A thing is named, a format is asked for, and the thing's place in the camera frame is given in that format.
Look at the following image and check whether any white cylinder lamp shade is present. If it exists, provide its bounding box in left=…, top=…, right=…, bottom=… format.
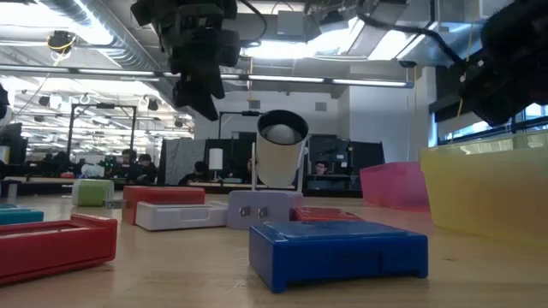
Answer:
left=207, top=147, right=225, bottom=172

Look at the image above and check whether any black metal rig frame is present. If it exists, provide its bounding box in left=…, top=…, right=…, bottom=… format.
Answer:
left=68, top=102, right=139, bottom=151

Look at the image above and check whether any white digital clock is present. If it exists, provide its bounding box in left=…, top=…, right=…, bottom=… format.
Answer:
left=134, top=201, right=229, bottom=233

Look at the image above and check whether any teal plastic box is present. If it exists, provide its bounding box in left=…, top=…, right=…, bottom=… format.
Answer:
left=0, top=204, right=45, bottom=226

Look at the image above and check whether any red wall charger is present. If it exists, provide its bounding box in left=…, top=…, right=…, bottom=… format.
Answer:
left=104, top=185, right=206, bottom=227

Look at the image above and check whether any lavender wall charger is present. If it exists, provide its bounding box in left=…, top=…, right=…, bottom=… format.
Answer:
left=227, top=189, right=305, bottom=231

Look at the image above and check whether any pink plastic bin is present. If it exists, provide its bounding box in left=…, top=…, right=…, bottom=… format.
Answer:
left=359, top=161, right=432, bottom=214

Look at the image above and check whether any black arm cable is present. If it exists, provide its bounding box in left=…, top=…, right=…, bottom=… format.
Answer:
left=237, top=0, right=269, bottom=44
left=358, top=12, right=468, bottom=66

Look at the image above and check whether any grey fabric partition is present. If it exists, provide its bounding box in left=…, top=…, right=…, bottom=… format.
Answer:
left=158, top=138, right=207, bottom=186

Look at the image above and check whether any yellow plastic bin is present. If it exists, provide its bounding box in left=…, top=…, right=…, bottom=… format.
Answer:
left=420, top=129, right=548, bottom=249

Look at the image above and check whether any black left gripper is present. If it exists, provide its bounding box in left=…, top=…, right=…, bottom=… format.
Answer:
left=161, top=16, right=241, bottom=122

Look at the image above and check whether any blue plastic box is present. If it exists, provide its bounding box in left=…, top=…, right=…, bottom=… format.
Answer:
left=248, top=220, right=430, bottom=294

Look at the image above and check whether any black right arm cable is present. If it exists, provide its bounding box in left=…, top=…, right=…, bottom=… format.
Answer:
left=358, top=12, right=468, bottom=66

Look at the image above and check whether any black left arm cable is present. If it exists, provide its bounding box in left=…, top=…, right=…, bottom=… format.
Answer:
left=237, top=0, right=269, bottom=44

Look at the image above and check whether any black ceiling device yellow cable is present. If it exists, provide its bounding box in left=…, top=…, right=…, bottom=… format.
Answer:
left=45, top=29, right=78, bottom=57

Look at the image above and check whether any silver ventilation duct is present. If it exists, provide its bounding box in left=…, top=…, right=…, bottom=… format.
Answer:
left=38, top=0, right=181, bottom=99

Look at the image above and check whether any long ceiling light strip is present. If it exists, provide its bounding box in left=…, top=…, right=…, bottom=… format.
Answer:
left=0, top=63, right=415, bottom=90

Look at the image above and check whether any green wall charger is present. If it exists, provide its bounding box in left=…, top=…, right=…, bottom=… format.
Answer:
left=71, top=178, right=116, bottom=208

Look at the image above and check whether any red plastic box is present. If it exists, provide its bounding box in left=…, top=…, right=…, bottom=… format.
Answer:
left=291, top=205, right=366, bottom=224

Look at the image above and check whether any red tray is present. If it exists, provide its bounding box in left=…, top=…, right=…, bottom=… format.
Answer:
left=0, top=213, right=118, bottom=286

